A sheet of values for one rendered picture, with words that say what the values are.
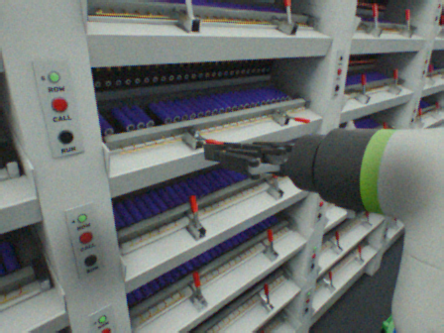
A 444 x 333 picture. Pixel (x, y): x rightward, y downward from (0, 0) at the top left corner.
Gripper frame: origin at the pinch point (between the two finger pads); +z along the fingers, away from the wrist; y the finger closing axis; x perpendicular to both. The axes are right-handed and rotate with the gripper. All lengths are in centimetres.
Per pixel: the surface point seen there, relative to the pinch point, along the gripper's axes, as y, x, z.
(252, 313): 21, -58, 20
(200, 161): 0.5, -2.6, 7.3
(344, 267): 87, -77, 24
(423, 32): 112, 22, 4
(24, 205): -29.2, -1.2, 6.6
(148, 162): -10.5, 0.0, 7.2
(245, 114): 16.4, 4.2, 9.9
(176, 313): -5.7, -38.7, 16.1
